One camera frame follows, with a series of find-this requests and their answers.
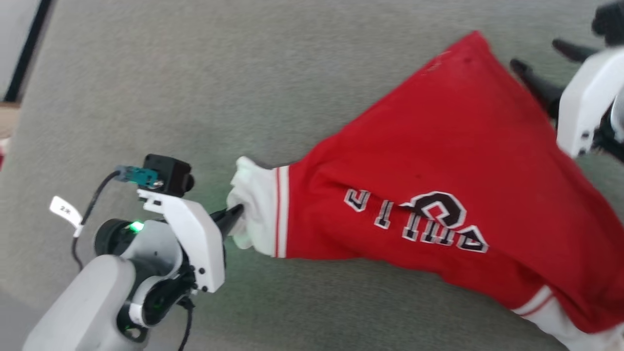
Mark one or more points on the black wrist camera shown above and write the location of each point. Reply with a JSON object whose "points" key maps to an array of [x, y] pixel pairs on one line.
{"points": [[168, 173], [609, 22]]}

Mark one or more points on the red basketball jersey garment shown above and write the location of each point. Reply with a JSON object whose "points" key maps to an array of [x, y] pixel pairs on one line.
{"points": [[438, 146]]}

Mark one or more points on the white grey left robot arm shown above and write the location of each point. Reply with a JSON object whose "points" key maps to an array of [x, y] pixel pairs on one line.
{"points": [[83, 302]]}

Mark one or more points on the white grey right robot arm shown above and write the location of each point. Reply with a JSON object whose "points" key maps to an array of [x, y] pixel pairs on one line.
{"points": [[615, 131]]}

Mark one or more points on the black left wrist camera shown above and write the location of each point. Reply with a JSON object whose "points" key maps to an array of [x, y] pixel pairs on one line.
{"points": [[168, 173]]}

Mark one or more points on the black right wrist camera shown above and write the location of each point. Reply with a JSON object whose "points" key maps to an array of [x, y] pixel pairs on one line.
{"points": [[609, 22]]}

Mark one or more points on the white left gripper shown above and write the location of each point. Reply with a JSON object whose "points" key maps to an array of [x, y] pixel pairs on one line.
{"points": [[200, 243]]}

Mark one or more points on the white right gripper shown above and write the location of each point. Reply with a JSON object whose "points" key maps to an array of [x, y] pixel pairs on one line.
{"points": [[585, 107]]}

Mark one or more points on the white label tag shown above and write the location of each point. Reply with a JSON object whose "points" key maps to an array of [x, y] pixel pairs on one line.
{"points": [[66, 210]]}

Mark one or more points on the black baseboard strip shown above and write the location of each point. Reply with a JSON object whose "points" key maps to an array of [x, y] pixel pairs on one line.
{"points": [[27, 53]]}

